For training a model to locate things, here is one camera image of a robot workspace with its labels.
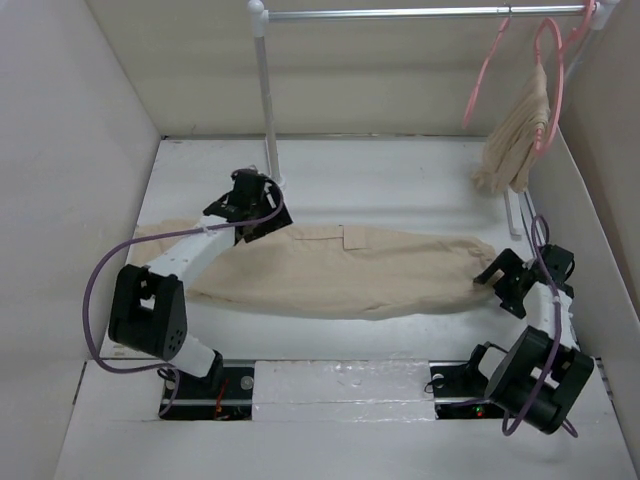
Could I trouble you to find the beige cargo trousers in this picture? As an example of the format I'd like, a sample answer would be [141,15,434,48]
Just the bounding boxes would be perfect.
[134,216,499,322]

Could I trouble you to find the pink plastic hanger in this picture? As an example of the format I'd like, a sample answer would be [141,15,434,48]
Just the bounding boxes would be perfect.
[462,15,511,129]

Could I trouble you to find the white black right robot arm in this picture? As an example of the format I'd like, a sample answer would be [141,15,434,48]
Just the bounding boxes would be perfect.
[462,244,594,434]

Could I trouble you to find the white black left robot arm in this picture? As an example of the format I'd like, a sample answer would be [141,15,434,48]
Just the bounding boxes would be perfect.
[108,169,292,397]

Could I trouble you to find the beige trousers hung on hanger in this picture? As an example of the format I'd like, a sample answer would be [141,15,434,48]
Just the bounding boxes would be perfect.
[472,64,550,194]

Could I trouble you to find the pink hanger with trousers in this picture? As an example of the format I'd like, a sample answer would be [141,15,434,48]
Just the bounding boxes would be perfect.
[530,0,598,154]

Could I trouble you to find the silver clothes rack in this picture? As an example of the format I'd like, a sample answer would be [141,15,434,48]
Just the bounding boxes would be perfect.
[246,0,621,239]

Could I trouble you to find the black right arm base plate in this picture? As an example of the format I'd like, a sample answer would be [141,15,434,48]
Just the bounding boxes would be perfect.
[424,362,506,420]

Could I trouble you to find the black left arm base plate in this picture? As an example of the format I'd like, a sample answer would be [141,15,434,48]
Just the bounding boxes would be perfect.
[159,362,255,421]

